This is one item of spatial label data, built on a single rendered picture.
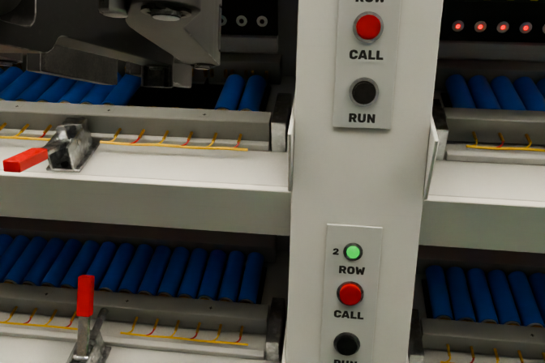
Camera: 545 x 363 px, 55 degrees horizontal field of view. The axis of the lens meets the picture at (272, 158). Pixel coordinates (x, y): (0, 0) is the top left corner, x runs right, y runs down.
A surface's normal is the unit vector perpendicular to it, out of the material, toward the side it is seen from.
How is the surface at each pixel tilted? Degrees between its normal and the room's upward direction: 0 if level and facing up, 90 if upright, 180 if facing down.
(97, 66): 90
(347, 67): 90
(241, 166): 21
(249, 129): 111
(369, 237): 90
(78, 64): 90
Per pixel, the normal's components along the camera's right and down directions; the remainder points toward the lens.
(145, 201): -0.12, 0.57
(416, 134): -0.11, 0.24
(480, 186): -0.02, -0.82
